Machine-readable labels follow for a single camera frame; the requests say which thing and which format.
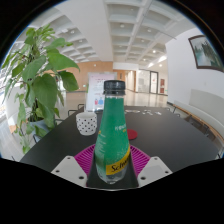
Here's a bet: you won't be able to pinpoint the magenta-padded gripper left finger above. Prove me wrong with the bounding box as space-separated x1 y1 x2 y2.
50 143 98 188

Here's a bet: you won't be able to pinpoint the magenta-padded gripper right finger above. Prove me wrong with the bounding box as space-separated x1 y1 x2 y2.
128 144 173 189

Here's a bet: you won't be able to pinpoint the green plastic drink bottle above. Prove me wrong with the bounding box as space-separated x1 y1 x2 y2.
93 79 132 185

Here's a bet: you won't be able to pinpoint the white dotted cup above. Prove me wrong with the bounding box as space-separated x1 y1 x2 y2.
75 111 98 136

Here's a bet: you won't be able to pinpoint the white standing sign display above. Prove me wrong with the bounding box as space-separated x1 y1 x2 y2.
85 72 118 113

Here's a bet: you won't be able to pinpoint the dark-framed glass door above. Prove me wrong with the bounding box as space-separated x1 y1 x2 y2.
149 70 159 95

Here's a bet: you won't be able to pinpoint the green leafy potted plant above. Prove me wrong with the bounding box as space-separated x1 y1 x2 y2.
0 23 81 155

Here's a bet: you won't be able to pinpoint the long white bench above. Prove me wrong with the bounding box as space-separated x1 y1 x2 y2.
171 88 224 148

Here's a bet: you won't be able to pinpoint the ceiling lights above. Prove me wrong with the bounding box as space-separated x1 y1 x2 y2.
66 23 168 68

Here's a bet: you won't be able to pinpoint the dark-framed landscape picture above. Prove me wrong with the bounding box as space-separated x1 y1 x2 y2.
188 34 224 73

